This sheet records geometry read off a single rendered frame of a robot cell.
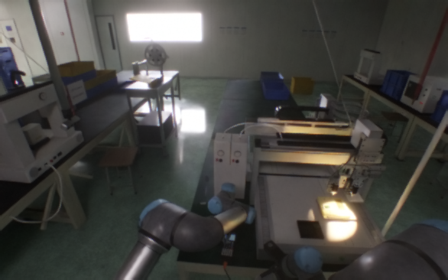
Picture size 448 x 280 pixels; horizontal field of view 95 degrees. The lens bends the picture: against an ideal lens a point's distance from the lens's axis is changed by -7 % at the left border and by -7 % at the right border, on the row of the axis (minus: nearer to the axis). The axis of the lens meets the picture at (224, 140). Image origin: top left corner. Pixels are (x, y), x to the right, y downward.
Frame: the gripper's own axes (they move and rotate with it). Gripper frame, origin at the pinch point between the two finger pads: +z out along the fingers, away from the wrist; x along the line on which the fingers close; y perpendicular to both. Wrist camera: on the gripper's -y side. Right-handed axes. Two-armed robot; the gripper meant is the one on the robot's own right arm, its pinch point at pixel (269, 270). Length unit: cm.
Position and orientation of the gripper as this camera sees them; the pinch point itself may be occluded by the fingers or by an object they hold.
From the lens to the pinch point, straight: 109.9
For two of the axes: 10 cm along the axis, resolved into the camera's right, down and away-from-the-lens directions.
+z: -1.7, 6.1, 7.7
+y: 4.6, 7.4, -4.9
